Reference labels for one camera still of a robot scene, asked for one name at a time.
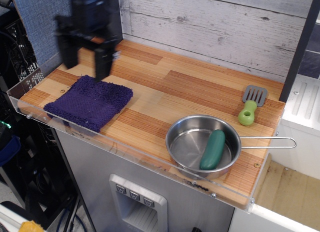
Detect white toy sink unit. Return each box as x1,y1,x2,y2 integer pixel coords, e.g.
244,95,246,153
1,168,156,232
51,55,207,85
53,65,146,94
229,75,320,232

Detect small steel frying pan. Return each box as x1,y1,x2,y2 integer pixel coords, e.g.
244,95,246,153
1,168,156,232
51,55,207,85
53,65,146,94
165,114,298,180

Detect clear acrylic counter guard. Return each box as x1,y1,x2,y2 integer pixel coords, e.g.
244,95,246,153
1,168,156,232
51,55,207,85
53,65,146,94
6,19,282,215

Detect green toy cucumber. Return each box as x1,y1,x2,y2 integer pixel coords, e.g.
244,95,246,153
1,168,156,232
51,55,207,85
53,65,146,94
199,130,226,170

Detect purple terry cloth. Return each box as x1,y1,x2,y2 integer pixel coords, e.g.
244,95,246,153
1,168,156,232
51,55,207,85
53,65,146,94
43,75,133,133

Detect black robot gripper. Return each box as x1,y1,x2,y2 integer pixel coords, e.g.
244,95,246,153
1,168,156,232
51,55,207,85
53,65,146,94
54,0,119,82

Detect blue fabric panel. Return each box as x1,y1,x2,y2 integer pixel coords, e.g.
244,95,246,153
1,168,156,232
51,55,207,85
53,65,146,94
13,0,71,65

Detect dark grey right post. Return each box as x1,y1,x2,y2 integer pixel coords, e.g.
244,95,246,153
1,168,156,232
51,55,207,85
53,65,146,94
279,0,320,102

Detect grey spatula green handle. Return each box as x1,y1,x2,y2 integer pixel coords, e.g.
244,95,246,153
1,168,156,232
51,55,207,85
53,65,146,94
238,85,268,126

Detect silver toy fridge dispenser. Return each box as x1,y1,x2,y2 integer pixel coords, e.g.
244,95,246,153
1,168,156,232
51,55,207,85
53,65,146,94
109,174,169,232

